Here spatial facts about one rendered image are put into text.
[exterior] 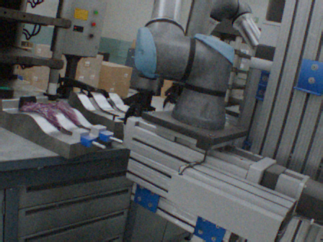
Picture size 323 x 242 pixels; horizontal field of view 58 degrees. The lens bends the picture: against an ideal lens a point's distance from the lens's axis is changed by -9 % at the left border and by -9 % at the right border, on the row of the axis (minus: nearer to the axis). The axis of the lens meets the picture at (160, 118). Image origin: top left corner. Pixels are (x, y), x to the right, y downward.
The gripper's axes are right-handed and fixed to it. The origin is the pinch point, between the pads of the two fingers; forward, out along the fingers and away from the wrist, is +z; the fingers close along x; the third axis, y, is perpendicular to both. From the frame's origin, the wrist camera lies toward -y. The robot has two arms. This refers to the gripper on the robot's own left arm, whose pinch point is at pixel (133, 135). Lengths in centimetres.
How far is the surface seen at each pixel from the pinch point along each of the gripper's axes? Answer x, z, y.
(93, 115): -10.9, -2.4, -18.3
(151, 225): 30, 57, -11
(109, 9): 351, -137, -833
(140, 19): 400, -118, -713
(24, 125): -43.9, -0.3, -6.6
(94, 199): -11.6, 31.2, -3.0
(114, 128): -7.4, -1.3, -3.6
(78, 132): -28.2, -3.3, 9.0
